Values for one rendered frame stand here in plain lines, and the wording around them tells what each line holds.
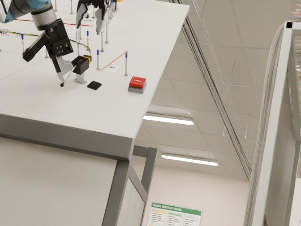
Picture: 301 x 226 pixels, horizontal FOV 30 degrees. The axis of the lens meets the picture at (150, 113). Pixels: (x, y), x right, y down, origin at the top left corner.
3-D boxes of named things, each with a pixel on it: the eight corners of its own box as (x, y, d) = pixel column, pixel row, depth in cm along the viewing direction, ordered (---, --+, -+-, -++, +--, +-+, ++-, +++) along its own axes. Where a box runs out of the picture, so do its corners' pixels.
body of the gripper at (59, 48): (74, 54, 187) (62, 20, 182) (49, 63, 186) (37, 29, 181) (70, 48, 194) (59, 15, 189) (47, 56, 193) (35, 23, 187)
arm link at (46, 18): (32, 16, 179) (29, 11, 186) (36, 30, 181) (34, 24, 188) (54, 9, 180) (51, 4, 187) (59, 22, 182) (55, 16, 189)
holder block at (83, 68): (70, 71, 201) (70, 62, 198) (79, 64, 205) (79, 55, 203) (80, 75, 199) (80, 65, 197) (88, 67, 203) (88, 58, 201)
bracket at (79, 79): (73, 81, 205) (72, 69, 202) (76, 78, 207) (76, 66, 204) (83, 84, 203) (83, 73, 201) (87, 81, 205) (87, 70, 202)
